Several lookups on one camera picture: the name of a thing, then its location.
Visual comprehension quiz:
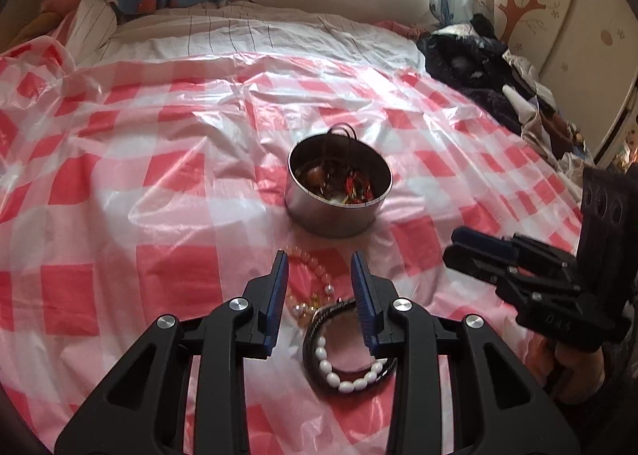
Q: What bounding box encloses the striped pillow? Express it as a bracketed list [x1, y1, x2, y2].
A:
[50, 0, 120, 67]

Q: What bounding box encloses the red checkered plastic sheet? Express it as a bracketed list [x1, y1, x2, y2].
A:
[0, 33, 599, 455]

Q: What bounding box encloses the cream tree print wardrobe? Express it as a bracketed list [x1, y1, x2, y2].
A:
[478, 0, 638, 167]

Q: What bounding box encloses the black and pearl bracelet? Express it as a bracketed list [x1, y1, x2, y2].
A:
[302, 299, 400, 398]

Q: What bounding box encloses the white cloth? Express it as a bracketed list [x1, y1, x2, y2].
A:
[501, 49, 589, 162]

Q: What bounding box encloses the pile of mixed bracelets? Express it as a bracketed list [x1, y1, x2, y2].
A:
[294, 123, 380, 204]

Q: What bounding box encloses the pink cloth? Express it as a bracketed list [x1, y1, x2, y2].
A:
[15, 0, 91, 44]

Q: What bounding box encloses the striped bed sheet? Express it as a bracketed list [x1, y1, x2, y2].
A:
[107, 4, 424, 72]

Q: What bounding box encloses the pink bead bracelet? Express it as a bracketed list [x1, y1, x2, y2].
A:
[282, 246, 336, 296]

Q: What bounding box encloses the amber bead bracelet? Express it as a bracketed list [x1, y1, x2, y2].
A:
[285, 292, 327, 331]

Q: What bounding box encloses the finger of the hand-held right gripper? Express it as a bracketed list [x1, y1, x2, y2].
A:
[451, 227, 579, 276]
[443, 244, 584, 316]

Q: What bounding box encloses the round metal tin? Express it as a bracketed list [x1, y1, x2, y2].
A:
[284, 132, 394, 240]

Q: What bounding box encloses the person's right hand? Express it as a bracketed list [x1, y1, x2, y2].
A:
[548, 340, 609, 406]

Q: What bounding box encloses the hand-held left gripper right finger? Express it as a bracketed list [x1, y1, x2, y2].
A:
[350, 250, 583, 455]

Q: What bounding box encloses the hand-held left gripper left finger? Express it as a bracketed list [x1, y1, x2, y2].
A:
[54, 250, 291, 455]

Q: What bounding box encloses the black jacket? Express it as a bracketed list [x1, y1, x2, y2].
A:
[416, 14, 529, 137]

